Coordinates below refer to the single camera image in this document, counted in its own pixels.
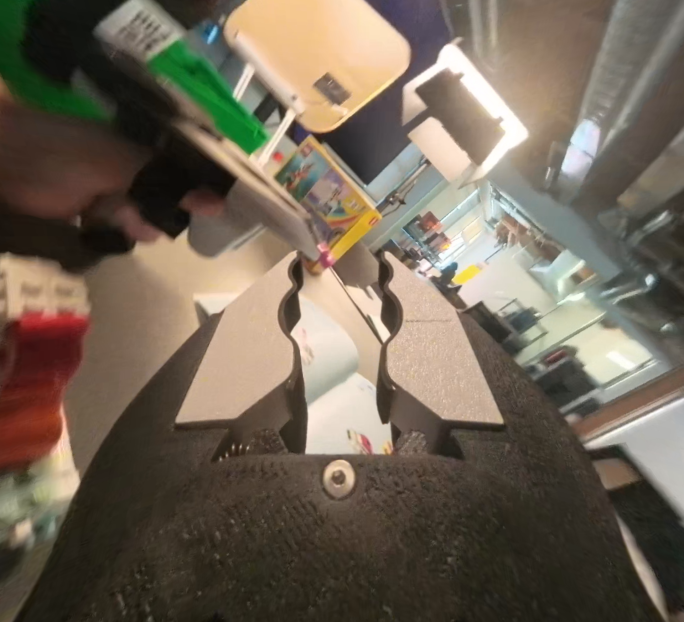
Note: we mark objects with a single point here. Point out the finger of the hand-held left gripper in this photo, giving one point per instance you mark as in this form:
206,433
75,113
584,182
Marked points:
144,82
256,189

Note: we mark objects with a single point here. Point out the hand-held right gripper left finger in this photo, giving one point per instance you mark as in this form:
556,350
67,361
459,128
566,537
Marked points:
240,365

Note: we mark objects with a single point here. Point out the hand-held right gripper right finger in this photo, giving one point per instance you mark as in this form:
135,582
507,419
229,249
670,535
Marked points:
443,371

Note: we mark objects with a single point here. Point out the pink lego brick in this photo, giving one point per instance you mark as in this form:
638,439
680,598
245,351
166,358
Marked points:
324,258

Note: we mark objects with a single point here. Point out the yellow lego box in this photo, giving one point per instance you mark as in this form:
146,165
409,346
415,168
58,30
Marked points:
326,195

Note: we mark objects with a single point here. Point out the person's left hand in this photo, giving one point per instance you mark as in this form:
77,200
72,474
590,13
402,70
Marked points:
53,162

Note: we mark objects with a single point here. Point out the green plastic bin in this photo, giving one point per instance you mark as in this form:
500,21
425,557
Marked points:
213,98

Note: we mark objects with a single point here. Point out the pale blue instruction booklet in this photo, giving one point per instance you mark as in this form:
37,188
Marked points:
331,360

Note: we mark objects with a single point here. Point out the beige book stand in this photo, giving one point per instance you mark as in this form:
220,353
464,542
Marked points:
320,45

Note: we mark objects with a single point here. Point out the white light panel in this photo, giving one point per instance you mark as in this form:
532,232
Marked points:
465,114

